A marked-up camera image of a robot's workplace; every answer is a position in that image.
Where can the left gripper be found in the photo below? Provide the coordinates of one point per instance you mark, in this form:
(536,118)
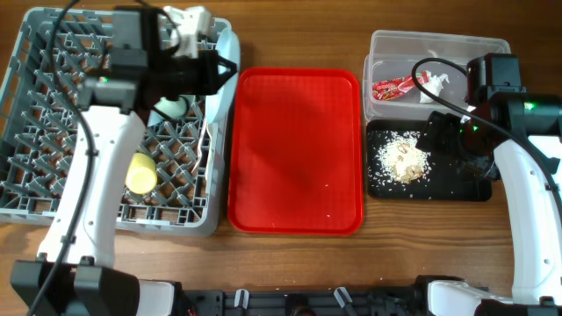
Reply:
(211,82)

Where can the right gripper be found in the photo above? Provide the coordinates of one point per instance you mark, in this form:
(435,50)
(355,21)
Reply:
(436,136)

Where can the light blue round plate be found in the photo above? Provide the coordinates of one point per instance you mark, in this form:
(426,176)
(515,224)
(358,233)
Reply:
(218,105)

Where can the green bowl with food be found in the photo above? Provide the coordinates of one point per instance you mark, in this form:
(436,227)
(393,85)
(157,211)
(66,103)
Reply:
(168,110)

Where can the white paper napkin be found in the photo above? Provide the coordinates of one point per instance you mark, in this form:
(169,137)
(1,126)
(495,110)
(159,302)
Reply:
(434,85)

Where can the rice and food scraps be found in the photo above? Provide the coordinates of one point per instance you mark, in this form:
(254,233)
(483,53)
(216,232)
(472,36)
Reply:
(395,159)

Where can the white plastic fork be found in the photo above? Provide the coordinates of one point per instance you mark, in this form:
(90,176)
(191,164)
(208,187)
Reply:
(201,140)

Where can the red snack wrapper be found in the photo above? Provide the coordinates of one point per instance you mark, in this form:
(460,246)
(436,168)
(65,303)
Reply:
(391,89)

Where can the yellow plastic cup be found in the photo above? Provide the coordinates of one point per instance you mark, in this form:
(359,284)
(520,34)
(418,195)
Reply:
(141,176)

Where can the white plastic spoon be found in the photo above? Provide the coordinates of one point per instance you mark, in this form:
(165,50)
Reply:
(212,130)

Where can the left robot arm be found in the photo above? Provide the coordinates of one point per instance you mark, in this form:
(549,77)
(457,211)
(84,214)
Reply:
(154,55)

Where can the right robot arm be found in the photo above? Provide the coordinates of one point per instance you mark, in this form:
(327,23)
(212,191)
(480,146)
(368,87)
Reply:
(521,135)

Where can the black rectangular waste tray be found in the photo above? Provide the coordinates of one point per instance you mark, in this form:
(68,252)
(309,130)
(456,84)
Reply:
(440,180)

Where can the clear plastic waste bin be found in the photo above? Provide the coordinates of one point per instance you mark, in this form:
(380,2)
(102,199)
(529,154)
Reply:
(393,54)

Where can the grey plastic dishwasher rack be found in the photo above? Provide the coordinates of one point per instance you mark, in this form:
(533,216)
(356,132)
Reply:
(53,51)

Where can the red plastic serving tray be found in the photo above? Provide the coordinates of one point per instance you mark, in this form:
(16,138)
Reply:
(296,158)

